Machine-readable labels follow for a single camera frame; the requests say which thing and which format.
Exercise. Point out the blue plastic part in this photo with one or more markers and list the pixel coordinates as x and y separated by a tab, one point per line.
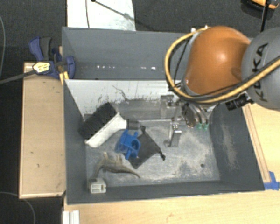
128	144

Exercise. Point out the black cloth pouch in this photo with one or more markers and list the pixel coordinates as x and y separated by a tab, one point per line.
147	148

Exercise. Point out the pale wood board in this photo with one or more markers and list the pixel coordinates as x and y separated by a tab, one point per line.
42	129

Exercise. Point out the grey metal bin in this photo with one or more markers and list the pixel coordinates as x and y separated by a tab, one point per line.
189	157

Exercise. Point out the brown toy dinosaur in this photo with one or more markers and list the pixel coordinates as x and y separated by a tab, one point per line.
114	165

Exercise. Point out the black cylinder on white bracket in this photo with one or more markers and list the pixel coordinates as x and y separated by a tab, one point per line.
235	103

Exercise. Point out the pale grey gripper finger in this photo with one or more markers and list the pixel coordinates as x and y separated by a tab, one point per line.
175	137
165	109

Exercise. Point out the small white box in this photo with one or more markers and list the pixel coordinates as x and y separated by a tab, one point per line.
97	185

